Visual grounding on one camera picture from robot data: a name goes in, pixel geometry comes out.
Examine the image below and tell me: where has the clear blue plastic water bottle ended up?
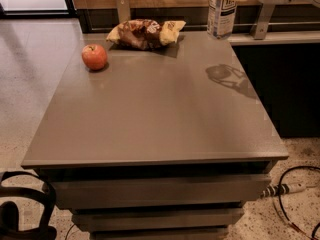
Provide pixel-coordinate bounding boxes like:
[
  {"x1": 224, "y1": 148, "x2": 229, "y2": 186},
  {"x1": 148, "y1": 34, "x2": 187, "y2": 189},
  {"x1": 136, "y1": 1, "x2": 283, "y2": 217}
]
[{"x1": 207, "y1": 0, "x2": 237, "y2": 39}]

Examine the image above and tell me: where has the brown chip bag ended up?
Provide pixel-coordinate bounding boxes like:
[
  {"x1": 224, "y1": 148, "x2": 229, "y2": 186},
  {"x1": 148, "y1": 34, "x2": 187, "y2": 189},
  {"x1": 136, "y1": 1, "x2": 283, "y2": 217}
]
[{"x1": 106, "y1": 19, "x2": 186, "y2": 50}]

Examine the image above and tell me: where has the red apple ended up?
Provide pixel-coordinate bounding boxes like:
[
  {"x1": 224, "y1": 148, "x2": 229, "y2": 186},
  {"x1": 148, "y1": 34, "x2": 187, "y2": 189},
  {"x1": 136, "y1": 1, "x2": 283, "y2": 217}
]
[{"x1": 81, "y1": 44, "x2": 108, "y2": 70}]

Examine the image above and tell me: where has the grey drawer cabinet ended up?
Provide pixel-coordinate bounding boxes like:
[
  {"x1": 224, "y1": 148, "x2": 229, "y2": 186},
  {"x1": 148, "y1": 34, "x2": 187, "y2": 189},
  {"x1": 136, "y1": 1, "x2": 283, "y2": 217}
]
[{"x1": 22, "y1": 31, "x2": 288, "y2": 240}]

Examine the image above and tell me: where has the striped power strip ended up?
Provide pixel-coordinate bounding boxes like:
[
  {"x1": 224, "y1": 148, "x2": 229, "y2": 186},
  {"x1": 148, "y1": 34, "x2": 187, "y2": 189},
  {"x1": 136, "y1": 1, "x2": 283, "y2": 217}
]
[{"x1": 260, "y1": 183, "x2": 306, "y2": 198}]

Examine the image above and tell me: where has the left metal wall bracket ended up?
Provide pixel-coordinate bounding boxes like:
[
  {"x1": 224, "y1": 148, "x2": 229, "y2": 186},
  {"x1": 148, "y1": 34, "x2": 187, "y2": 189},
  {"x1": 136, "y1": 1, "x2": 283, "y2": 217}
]
[{"x1": 116, "y1": 0, "x2": 131, "y2": 22}]

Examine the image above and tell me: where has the black floor cable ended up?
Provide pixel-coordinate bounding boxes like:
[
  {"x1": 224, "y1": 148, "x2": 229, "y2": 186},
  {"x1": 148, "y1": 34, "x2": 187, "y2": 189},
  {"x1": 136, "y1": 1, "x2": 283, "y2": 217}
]
[{"x1": 271, "y1": 165, "x2": 320, "y2": 240}]

